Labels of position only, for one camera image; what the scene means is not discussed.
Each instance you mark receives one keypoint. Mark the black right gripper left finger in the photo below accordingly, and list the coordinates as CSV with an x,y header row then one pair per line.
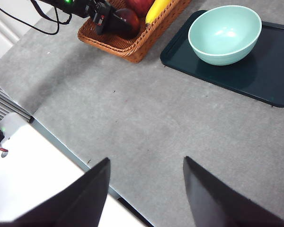
x,y
80,203

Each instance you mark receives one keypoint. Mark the dark red plum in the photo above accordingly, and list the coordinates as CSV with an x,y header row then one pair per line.
x,y
132,19

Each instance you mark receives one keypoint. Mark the brown woven wicker basket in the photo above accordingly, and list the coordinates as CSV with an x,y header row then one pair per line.
x,y
132,49

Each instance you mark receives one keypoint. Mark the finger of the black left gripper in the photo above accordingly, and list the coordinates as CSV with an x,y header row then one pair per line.
x,y
118,24

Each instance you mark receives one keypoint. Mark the dark rectangular tray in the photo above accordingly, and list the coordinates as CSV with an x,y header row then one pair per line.
x,y
262,78

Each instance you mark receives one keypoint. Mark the teal ceramic bowl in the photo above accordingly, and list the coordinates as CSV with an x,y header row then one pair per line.
x,y
224,35

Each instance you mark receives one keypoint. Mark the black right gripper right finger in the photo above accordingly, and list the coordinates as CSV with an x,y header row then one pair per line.
x,y
215,205

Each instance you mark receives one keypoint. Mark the red and yellow apple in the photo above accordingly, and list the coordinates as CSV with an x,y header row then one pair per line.
x,y
139,6

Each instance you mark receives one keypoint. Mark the yellow banana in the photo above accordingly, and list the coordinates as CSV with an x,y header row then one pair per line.
x,y
156,10

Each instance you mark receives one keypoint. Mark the grey ribbed metal panel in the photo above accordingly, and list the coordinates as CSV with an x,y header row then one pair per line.
x,y
4,104

